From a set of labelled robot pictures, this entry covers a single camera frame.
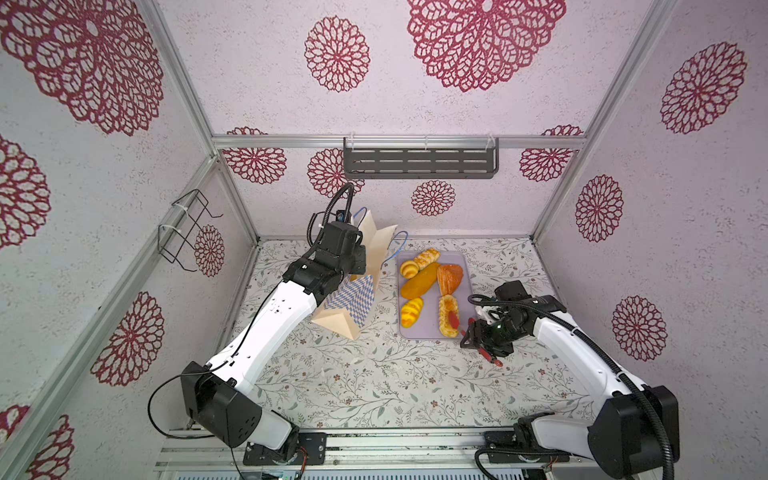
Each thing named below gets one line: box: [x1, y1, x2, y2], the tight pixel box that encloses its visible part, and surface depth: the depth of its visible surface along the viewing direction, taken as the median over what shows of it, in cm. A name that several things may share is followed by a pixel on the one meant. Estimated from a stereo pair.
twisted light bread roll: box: [414, 248, 441, 271], surface depth 111 cm
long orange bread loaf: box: [400, 262, 440, 300], surface depth 105 cm
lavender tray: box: [398, 251, 475, 339], surface depth 103 cm
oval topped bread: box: [438, 294, 460, 338], surface depth 96 cm
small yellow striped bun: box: [400, 297, 424, 329], surface depth 98 cm
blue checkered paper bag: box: [312, 206, 398, 341], surface depth 88 cm
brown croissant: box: [436, 264, 463, 296], surface depth 105 cm
